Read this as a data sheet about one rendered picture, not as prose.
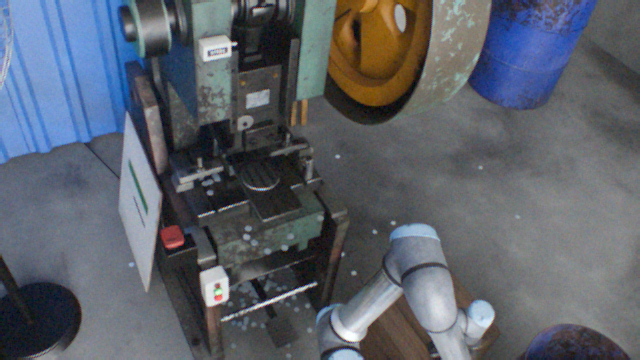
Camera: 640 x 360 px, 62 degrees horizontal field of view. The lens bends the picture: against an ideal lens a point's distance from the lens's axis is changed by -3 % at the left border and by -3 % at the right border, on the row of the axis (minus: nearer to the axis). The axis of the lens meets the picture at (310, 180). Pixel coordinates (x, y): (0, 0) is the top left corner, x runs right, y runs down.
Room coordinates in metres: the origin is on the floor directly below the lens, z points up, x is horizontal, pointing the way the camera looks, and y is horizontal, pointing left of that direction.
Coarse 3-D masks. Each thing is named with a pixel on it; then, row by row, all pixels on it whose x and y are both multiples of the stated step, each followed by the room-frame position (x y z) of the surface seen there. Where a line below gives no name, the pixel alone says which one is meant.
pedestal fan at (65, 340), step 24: (0, 264) 0.94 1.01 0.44; (24, 288) 1.09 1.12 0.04; (48, 288) 1.10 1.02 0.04; (0, 312) 0.96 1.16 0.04; (24, 312) 0.94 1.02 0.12; (48, 312) 1.00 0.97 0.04; (72, 312) 1.01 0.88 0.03; (0, 336) 0.86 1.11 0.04; (24, 336) 0.88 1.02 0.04; (48, 336) 0.90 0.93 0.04; (72, 336) 0.92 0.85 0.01
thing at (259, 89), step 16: (240, 64) 1.26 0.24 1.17; (256, 64) 1.27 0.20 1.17; (272, 64) 1.28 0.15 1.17; (240, 80) 1.22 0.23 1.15; (256, 80) 1.25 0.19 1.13; (272, 80) 1.28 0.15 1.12; (240, 96) 1.22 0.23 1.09; (256, 96) 1.25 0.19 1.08; (272, 96) 1.28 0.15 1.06; (240, 112) 1.22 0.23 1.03; (256, 112) 1.25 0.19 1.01; (272, 112) 1.28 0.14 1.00; (224, 128) 1.27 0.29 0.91; (240, 128) 1.21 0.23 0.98; (256, 128) 1.22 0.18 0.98; (272, 128) 1.25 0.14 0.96; (240, 144) 1.22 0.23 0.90; (256, 144) 1.22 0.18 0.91
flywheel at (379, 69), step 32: (352, 0) 1.50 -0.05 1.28; (384, 0) 1.43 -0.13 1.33; (416, 0) 1.32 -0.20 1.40; (352, 32) 1.58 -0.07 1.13; (384, 32) 1.41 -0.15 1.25; (416, 32) 1.25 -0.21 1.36; (352, 64) 1.51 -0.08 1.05; (384, 64) 1.38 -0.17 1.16; (416, 64) 1.22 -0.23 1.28; (352, 96) 1.42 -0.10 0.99; (384, 96) 1.30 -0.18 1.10
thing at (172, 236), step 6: (168, 228) 0.97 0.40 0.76; (174, 228) 0.97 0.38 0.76; (162, 234) 0.95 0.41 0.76; (168, 234) 0.95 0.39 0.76; (174, 234) 0.95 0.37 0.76; (180, 234) 0.95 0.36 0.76; (168, 240) 0.93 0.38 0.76; (174, 240) 0.93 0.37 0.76; (180, 240) 0.93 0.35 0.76; (168, 246) 0.91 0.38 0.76; (174, 246) 0.92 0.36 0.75
